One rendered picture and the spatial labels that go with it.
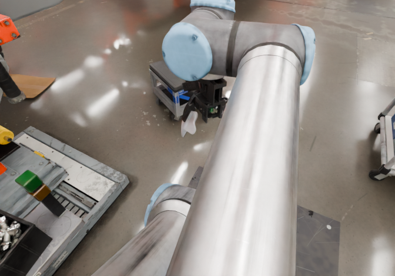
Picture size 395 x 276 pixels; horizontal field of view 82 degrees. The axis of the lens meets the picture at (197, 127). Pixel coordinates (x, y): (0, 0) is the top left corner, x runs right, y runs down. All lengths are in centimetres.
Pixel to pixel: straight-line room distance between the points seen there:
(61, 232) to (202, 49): 71
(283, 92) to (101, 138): 152
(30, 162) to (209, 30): 122
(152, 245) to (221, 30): 36
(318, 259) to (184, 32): 86
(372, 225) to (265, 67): 133
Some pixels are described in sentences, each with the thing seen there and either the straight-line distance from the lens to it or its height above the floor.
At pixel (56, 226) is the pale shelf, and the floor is 45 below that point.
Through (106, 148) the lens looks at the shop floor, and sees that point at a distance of 163.
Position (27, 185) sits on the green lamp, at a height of 65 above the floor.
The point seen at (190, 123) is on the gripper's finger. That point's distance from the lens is 64.
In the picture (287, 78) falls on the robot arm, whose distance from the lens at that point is 29.
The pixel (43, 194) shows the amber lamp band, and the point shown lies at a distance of 79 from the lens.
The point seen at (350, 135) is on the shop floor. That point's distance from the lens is 190.
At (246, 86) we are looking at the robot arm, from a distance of 26.
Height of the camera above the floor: 118
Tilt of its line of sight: 46 degrees down
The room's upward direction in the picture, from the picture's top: straight up
